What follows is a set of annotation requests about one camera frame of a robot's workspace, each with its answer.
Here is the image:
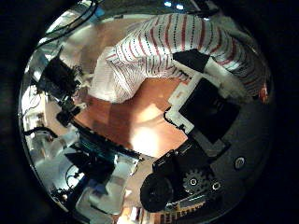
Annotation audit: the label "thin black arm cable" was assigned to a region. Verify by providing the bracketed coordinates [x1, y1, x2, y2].
[22, 125, 59, 140]

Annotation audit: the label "white red striped cloth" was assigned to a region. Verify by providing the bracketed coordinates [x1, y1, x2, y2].
[88, 12, 270, 105]

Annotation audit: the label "thick black hand cable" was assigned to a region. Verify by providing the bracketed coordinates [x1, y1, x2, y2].
[35, 0, 99, 50]

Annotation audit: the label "black control box teal vents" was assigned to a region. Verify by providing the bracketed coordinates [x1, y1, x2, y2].
[64, 122, 141, 185]

